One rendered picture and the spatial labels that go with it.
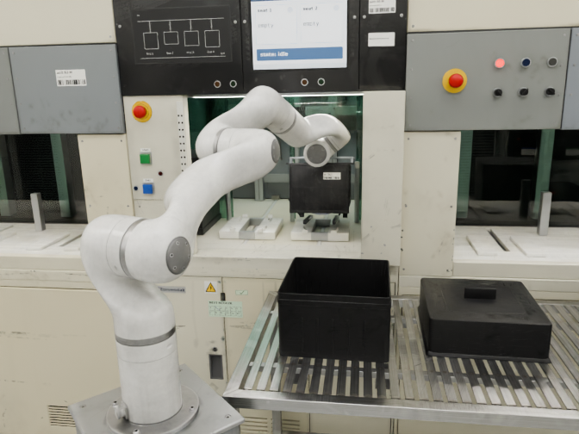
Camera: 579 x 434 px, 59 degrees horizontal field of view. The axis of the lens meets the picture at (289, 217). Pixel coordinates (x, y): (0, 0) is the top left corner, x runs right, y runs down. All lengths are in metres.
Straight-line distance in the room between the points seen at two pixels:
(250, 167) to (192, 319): 0.83
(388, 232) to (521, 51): 0.63
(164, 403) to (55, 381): 1.14
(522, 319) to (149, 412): 0.88
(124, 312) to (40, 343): 1.15
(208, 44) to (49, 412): 1.51
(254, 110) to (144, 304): 0.55
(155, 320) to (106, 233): 0.19
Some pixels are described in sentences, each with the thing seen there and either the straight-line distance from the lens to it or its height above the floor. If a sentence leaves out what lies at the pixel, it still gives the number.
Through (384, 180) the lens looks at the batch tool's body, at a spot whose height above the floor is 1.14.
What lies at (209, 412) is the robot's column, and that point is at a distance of 1.18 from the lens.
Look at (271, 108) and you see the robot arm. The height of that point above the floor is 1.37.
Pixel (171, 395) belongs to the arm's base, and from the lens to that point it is 1.13.
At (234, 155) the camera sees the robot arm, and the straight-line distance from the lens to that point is 1.17.
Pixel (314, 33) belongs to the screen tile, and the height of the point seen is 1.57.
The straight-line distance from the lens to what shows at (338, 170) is 1.82.
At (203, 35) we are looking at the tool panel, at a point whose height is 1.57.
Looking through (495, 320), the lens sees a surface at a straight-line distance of 1.37.
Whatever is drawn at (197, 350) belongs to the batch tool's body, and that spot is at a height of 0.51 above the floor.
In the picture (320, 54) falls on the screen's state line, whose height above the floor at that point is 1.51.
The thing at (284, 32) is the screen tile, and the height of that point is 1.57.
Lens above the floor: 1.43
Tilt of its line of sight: 15 degrees down
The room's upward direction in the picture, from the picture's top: 1 degrees counter-clockwise
